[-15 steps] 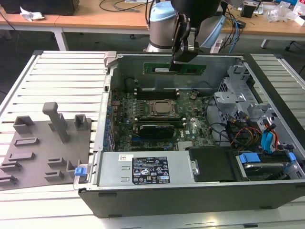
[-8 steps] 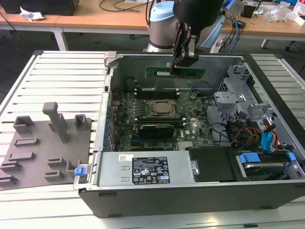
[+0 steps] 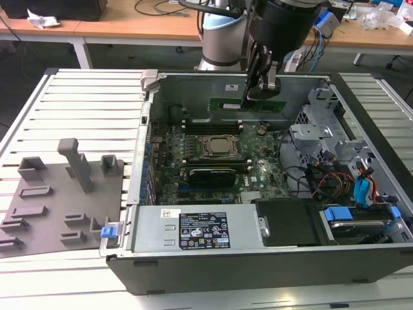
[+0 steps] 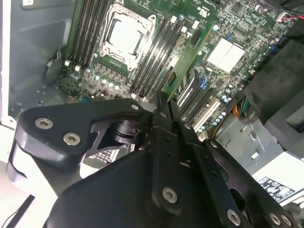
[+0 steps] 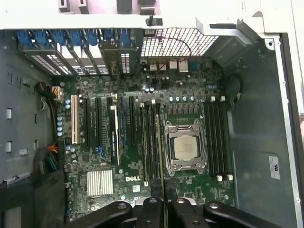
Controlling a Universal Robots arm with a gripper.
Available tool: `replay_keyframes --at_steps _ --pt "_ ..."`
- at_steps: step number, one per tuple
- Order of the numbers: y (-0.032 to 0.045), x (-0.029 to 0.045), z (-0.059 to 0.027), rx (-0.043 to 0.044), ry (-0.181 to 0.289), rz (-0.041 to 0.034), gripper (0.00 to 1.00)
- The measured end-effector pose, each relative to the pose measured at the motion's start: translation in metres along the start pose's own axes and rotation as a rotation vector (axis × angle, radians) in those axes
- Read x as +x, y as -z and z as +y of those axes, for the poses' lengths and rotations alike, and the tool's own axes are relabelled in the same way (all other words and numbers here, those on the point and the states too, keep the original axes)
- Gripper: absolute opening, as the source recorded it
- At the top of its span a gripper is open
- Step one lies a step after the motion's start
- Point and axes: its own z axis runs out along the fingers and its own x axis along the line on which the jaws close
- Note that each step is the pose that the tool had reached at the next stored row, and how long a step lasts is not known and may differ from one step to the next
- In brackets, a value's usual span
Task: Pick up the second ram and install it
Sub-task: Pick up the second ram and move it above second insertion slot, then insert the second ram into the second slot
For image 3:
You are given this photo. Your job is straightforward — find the red white carton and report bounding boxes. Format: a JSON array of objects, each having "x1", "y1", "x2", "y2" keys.
[{"x1": 396, "y1": 0, "x2": 413, "y2": 35}]

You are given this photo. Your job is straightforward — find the green RAM stick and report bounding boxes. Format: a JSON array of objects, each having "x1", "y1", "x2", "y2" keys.
[{"x1": 208, "y1": 96, "x2": 288, "y2": 114}]

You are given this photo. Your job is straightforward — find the blue flat wire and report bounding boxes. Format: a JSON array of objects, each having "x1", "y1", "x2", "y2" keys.
[{"x1": 353, "y1": 177, "x2": 372, "y2": 210}]

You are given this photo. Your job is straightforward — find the clear plastic bags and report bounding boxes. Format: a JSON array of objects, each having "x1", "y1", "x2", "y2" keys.
[{"x1": 358, "y1": 2, "x2": 404, "y2": 30}]

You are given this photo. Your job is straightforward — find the wooden desk white legs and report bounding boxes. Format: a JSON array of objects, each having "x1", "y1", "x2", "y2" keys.
[{"x1": 0, "y1": 0, "x2": 413, "y2": 69}]

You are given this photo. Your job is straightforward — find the black open PC case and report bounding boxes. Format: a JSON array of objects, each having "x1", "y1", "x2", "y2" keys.
[{"x1": 105, "y1": 69, "x2": 413, "y2": 295}]

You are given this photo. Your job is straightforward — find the large black box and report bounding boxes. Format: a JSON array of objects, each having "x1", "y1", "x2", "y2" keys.
[{"x1": 5, "y1": 0, "x2": 108, "y2": 22}]

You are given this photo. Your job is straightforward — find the silver hard disk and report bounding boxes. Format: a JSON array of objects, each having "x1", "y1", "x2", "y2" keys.
[{"x1": 328, "y1": 220, "x2": 390, "y2": 245}]

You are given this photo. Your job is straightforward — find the white grey wrist camera box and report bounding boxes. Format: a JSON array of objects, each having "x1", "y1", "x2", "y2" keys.
[{"x1": 314, "y1": 8, "x2": 342, "y2": 38}]

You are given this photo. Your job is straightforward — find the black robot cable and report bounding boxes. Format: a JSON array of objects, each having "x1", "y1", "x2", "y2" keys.
[{"x1": 178, "y1": 0, "x2": 248, "y2": 22}]

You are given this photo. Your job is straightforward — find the white power strip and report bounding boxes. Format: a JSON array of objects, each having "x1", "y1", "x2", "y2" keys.
[{"x1": 283, "y1": 53, "x2": 303, "y2": 72}]

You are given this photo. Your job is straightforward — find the black RAM slot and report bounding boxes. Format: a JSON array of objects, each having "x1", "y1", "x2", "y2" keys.
[
  {"x1": 184, "y1": 119, "x2": 243, "y2": 129},
  {"x1": 181, "y1": 157, "x2": 252, "y2": 165},
  {"x1": 184, "y1": 127, "x2": 243, "y2": 136},
  {"x1": 180, "y1": 163, "x2": 253, "y2": 172}
]

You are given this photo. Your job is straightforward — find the grey parts rack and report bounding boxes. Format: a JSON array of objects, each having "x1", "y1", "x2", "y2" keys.
[{"x1": 0, "y1": 138, "x2": 130, "y2": 259}]

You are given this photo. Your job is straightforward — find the crumpled white paper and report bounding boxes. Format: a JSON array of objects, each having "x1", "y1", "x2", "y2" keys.
[{"x1": 26, "y1": 8, "x2": 61, "y2": 30}]

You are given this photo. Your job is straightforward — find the black graphics card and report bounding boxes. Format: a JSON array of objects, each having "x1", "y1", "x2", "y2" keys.
[{"x1": 188, "y1": 167, "x2": 237, "y2": 188}]

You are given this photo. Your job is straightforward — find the metal CPU socket cover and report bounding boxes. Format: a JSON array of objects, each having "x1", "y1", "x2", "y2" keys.
[{"x1": 199, "y1": 133, "x2": 245, "y2": 160}]

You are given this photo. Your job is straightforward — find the silver chipset heatsink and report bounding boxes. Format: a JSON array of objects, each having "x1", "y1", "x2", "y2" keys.
[{"x1": 240, "y1": 192, "x2": 263, "y2": 205}]

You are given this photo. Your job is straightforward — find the blue disk carrier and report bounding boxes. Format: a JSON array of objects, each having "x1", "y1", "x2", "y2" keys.
[{"x1": 322, "y1": 206, "x2": 401, "y2": 223}]

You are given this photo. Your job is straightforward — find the thin black cable loop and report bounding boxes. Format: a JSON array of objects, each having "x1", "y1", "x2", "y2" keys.
[{"x1": 277, "y1": 129, "x2": 316, "y2": 198}]

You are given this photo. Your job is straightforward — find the red yellow power wires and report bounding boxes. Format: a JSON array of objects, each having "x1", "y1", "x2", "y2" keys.
[{"x1": 317, "y1": 172, "x2": 378, "y2": 204}]

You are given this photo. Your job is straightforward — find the grey power supply unit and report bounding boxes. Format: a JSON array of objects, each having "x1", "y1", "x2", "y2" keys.
[{"x1": 130, "y1": 203, "x2": 270, "y2": 255}]

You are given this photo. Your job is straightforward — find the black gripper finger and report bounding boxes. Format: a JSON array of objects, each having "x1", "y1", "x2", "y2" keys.
[
  {"x1": 241, "y1": 41, "x2": 269, "y2": 111},
  {"x1": 257, "y1": 51, "x2": 282, "y2": 101}
]

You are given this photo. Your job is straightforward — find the silver metal drive cage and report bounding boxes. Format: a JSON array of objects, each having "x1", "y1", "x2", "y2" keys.
[{"x1": 288, "y1": 86, "x2": 377, "y2": 169}]

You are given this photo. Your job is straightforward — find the CPU with metal top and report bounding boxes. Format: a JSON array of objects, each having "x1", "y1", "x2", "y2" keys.
[{"x1": 210, "y1": 136, "x2": 234, "y2": 153}]

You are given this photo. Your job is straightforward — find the green motherboard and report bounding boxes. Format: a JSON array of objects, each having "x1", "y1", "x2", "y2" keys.
[{"x1": 148, "y1": 119, "x2": 293, "y2": 206}]

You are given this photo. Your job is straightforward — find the grey metal handle bracket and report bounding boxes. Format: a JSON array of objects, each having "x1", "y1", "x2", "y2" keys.
[{"x1": 98, "y1": 221, "x2": 127, "y2": 259}]

